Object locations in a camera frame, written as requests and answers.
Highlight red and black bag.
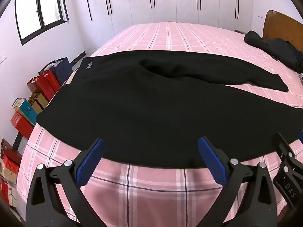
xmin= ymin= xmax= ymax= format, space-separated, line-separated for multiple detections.
xmin=38 ymin=57 xmax=73 ymax=86

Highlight wooden headboard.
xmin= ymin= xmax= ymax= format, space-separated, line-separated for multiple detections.
xmin=262 ymin=10 xmax=303 ymax=52

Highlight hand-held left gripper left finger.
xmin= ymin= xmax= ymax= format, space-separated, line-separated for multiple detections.
xmin=26 ymin=138 xmax=106 ymax=227

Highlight dark red box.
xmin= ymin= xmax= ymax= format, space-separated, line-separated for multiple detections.
xmin=0 ymin=138 xmax=23 ymax=166

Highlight black framed window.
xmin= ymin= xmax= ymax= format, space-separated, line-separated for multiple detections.
xmin=14 ymin=0 xmax=70 ymax=46

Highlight red shoe box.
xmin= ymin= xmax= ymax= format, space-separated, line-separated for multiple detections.
xmin=11 ymin=112 xmax=35 ymax=139

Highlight brown gold box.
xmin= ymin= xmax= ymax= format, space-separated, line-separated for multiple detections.
xmin=28 ymin=92 xmax=50 ymax=114

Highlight dark clothing pile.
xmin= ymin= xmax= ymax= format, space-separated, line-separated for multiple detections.
xmin=244 ymin=31 xmax=303 ymax=74

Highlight white wardrobe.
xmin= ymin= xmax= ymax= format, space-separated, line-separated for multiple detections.
xmin=71 ymin=0 xmax=268 ymax=50

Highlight teal box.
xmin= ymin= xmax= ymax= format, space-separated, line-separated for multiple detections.
xmin=15 ymin=99 xmax=38 ymax=123

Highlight black pants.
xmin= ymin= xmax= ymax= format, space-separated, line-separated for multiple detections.
xmin=36 ymin=50 xmax=303 ymax=169

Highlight pink plaid bed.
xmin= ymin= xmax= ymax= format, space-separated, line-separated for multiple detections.
xmin=16 ymin=21 xmax=303 ymax=227

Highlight cardboard box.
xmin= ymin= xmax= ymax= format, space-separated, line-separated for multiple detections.
xmin=0 ymin=158 xmax=20 ymax=185

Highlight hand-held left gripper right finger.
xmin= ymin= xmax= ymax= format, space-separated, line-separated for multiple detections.
xmin=198 ymin=136 xmax=286 ymax=227

